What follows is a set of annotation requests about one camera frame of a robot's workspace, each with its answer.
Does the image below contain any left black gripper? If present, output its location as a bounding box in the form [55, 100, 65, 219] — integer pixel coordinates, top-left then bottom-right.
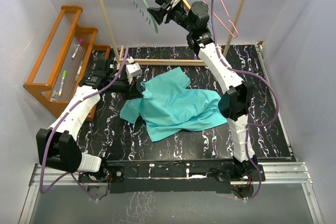
[107, 74, 143, 102]

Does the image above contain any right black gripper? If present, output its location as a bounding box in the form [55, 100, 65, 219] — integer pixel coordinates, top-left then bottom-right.
[147, 0, 195, 34]

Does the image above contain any teal t shirt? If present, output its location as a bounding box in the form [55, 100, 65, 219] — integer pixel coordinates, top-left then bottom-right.
[120, 67, 227, 142]

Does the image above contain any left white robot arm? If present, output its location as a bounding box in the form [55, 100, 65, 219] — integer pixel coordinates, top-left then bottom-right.
[36, 58, 142, 182]

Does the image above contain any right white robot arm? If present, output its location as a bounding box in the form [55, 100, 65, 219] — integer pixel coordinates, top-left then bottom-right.
[147, 0, 256, 180]

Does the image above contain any dark green marker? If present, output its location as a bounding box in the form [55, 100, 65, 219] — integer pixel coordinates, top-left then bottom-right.
[75, 60, 83, 82]

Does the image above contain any green cap marker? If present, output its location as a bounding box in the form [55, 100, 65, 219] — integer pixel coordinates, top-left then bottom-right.
[58, 70, 67, 97]

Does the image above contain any purple cap marker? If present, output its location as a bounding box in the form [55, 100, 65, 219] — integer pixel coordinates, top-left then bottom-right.
[71, 39, 83, 60]

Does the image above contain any orange wooden tiered rack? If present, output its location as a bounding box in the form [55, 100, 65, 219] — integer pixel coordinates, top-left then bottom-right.
[23, 5, 111, 117]

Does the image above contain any grey small block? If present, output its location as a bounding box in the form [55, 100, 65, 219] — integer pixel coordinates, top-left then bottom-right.
[50, 90, 59, 101]

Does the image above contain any wooden clothes rack frame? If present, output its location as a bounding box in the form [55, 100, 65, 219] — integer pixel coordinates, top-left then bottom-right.
[98, 0, 245, 66]

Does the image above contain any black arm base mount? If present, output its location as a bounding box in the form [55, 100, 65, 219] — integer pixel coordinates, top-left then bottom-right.
[79, 159, 266, 194]

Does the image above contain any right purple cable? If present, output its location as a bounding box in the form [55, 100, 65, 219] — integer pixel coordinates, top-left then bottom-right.
[181, 0, 279, 201]

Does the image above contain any purple cable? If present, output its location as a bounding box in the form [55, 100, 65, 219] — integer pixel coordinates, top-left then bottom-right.
[39, 47, 133, 201]
[181, 0, 279, 201]

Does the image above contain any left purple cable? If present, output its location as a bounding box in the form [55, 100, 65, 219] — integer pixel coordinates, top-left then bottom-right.
[39, 47, 133, 201]

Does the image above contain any aluminium rail frame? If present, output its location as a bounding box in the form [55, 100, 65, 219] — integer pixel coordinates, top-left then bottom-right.
[19, 163, 324, 223]

